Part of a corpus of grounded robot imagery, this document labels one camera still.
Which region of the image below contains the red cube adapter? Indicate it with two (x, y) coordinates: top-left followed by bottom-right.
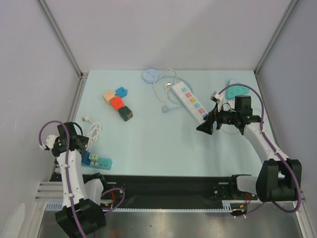
(110, 97), (125, 111)

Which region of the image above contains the dark green cube adapter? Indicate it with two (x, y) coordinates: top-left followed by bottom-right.
(118, 106), (133, 121)

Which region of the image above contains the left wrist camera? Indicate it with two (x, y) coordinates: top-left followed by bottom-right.
(40, 135), (57, 151)

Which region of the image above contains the teal triangular power strip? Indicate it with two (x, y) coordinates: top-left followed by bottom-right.
(225, 85), (250, 101)

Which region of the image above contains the aluminium frame rail left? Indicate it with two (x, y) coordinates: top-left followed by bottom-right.
(36, 0), (88, 80)

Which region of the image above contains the light blue socket cable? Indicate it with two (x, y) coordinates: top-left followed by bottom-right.
(153, 79), (194, 114)

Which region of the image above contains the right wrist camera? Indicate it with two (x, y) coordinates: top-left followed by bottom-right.
(210, 91), (224, 112)

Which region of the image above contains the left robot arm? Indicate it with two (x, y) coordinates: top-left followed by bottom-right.
(52, 122), (109, 238)

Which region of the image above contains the wooden tan plug adapter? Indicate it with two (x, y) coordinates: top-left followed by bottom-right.
(103, 91), (116, 105)

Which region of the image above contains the blue square plug adapter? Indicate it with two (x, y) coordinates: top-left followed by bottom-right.
(115, 87), (128, 98)

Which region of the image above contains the dark blue small plug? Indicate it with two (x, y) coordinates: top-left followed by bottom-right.
(81, 151), (91, 166)

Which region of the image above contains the white square charger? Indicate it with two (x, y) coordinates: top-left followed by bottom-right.
(228, 99), (235, 108)

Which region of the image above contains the white slotted cable duct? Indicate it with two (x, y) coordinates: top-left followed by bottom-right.
(45, 200), (112, 212)

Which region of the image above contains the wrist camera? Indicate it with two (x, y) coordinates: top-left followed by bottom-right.
(210, 91), (224, 112)
(40, 135), (57, 151)

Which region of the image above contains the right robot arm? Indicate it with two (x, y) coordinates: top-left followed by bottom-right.
(196, 94), (302, 203)

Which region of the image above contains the teal rectangular power strip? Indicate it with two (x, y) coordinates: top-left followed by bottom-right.
(82, 158), (113, 171)

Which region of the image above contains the aluminium frame rail right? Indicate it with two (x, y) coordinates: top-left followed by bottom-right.
(254, 0), (301, 77)

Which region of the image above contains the aluminium frame rail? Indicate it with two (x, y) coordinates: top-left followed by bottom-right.
(36, 0), (88, 80)
(254, 0), (301, 77)

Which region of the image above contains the white power cable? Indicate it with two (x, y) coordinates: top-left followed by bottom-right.
(81, 68), (179, 149)

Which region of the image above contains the light blue round socket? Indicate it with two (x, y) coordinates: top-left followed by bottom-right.
(143, 69), (159, 84)

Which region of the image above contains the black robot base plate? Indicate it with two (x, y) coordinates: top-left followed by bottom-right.
(102, 175), (258, 210)

